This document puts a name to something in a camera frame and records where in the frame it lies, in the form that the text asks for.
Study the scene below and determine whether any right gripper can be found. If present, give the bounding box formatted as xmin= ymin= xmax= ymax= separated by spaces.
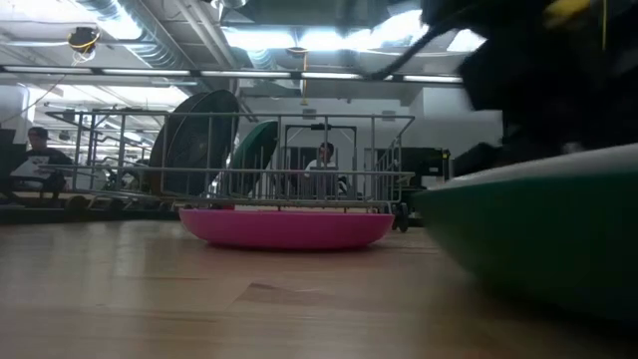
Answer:
xmin=458 ymin=29 xmax=638 ymax=151

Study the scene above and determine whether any cream white plate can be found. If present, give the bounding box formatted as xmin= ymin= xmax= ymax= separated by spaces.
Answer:
xmin=428 ymin=143 xmax=638 ymax=191

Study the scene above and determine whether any large green foreground bowl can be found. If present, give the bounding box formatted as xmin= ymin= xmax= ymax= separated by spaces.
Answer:
xmin=413 ymin=172 xmax=638 ymax=320

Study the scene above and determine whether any pink plastic plate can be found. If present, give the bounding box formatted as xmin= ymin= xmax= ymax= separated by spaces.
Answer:
xmin=178 ymin=207 xmax=396 ymax=251

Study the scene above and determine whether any green plastic plate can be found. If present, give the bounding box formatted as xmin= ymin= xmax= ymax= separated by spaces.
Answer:
xmin=229 ymin=120 xmax=279 ymax=198

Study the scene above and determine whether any dark brown plate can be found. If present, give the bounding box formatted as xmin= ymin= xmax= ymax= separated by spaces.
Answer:
xmin=148 ymin=89 xmax=240 ymax=198

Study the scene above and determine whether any black office chair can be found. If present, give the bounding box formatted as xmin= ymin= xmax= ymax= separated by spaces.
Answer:
xmin=476 ymin=144 xmax=504 ymax=176

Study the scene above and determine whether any black equipment box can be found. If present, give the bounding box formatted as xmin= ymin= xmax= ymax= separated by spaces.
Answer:
xmin=401 ymin=147 xmax=452 ymax=175

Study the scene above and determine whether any person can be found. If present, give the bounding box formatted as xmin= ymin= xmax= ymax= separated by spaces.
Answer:
xmin=302 ymin=141 xmax=351 ymax=198
xmin=10 ymin=126 xmax=75 ymax=194

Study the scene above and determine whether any long ceiling light bar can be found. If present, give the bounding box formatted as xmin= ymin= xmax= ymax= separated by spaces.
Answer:
xmin=0 ymin=63 xmax=465 ymax=87

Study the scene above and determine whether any black desk monitor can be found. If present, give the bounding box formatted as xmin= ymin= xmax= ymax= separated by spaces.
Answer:
xmin=0 ymin=128 xmax=27 ymax=176

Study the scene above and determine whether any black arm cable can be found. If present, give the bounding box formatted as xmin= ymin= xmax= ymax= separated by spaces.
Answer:
xmin=366 ymin=19 xmax=453 ymax=81

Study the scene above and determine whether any thin yellow hanging cord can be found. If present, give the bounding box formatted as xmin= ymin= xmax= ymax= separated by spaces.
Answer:
xmin=286 ymin=46 xmax=310 ymax=107

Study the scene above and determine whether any grey wire dish rack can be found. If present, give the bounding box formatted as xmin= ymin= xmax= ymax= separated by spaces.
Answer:
xmin=47 ymin=109 xmax=418 ymax=233

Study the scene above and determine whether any silver ventilation duct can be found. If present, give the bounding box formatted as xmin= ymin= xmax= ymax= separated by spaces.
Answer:
xmin=74 ymin=0 xmax=200 ymax=71

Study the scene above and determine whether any black yellow cable reel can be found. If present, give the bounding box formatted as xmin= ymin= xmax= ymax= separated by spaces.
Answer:
xmin=67 ymin=27 xmax=101 ymax=66

